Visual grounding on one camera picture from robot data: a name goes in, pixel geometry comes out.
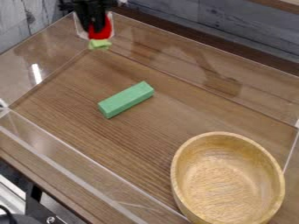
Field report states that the clear acrylic enclosure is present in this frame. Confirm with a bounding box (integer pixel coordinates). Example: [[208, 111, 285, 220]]
[[0, 15, 299, 224]]

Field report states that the wooden bowl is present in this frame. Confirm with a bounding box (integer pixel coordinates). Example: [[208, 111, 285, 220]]
[[171, 131, 286, 224]]

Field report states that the red plush strawberry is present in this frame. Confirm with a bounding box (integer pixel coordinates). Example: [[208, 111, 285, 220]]
[[88, 15, 114, 50]]

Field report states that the black cable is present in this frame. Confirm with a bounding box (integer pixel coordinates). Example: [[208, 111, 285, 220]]
[[0, 205, 19, 224]]

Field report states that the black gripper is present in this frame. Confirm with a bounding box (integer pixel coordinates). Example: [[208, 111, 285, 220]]
[[59, 0, 118, 33]]

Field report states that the green rectangular block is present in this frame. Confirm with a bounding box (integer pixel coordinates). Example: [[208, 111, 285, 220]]
[[98, 81, 155, 119]]

